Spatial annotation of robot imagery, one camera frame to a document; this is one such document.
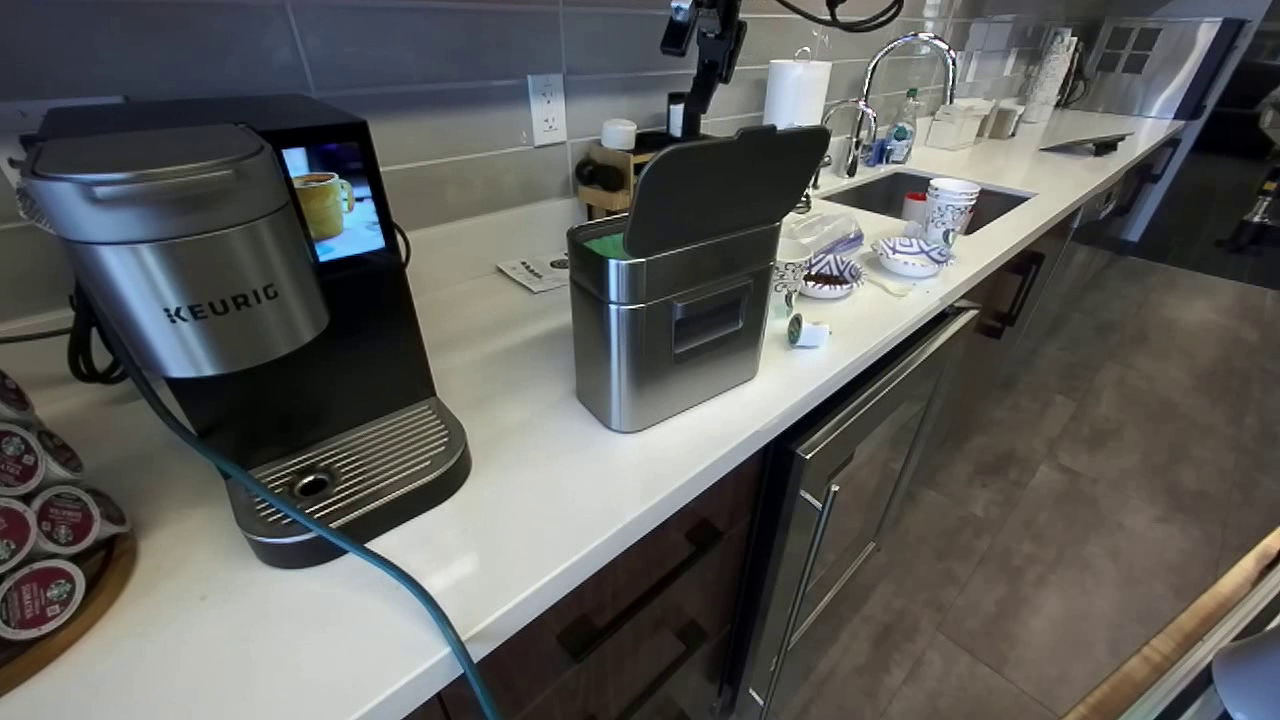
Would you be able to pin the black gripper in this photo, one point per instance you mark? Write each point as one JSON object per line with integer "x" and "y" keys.
{"x": 720, "y": 30}

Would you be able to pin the dark grey bin lid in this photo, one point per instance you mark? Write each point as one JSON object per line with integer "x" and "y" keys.
{"x": 726, "y": 180}

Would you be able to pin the stainless steel bin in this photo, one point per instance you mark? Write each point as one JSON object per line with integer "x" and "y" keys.
{"x": 642, "y": 361}

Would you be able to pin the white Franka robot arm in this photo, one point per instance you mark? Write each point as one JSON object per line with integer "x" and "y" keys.
{"x": 1253, "y": 683}

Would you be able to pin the green bin liner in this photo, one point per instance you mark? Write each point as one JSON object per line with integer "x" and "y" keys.
{"x": 605, "y": 246}

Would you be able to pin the white paper towel roll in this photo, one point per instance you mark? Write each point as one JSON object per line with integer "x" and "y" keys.
{"x": 799, "y": 95}

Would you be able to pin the chrome faucet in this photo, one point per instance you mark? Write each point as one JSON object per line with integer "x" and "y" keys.
{"x": 906, "y": 53}

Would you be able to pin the dish soap bottle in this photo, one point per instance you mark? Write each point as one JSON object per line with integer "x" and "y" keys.
{"x": 897, "y": 133}

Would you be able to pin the clear zip plastic bag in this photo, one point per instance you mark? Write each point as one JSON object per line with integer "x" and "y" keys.
{"x": 821, "y": 238}

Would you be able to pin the small blue patterned plate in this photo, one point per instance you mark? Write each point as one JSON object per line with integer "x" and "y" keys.
{"x": 831, "y": 276}

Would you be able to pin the white paper packets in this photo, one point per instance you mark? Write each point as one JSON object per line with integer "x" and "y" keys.
{"x": 533, "y": 272}

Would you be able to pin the small white coffee pod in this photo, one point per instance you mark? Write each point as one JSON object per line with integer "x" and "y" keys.
{"x": 804, "y": 330}

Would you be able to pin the clear dish rack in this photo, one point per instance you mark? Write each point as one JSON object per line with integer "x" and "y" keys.
{"x": 980, "y": 95}

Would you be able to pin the large blue patterned plate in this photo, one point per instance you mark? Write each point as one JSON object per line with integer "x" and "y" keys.
{"x": 910, "y": 263}

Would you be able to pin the black flat tablet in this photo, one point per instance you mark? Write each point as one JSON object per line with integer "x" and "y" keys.
{"x": 1083, "y": 146}

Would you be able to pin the Keurig coffee machine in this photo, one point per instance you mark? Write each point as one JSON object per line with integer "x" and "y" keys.
{"x": 202, "y": 295}

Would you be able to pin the dark cabinet drawers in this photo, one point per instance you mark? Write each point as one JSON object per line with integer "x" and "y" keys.
{"x": 625, "y": 613}

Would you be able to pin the wooden robot table top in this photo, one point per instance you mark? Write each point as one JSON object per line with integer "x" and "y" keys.
{"x": 1161, "y": 627}

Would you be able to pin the red foil coffee pod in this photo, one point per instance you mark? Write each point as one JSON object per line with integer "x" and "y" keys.
{"x": 43, "y": 601}
{"x": 74, "y": 521}
{"x": 17, "y": 462}
{"x": 13, "y": 538}

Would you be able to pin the coffee pod carousel rack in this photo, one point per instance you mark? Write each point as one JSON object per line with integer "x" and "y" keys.
{"x": 55, "y": 627}

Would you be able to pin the white wall outlet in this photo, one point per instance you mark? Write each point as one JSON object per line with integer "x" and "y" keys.
{"x": 548, "y": 109}

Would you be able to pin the aluminium profile frame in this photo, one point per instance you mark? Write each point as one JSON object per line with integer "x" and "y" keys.
{"x": 1200, "y": 655}

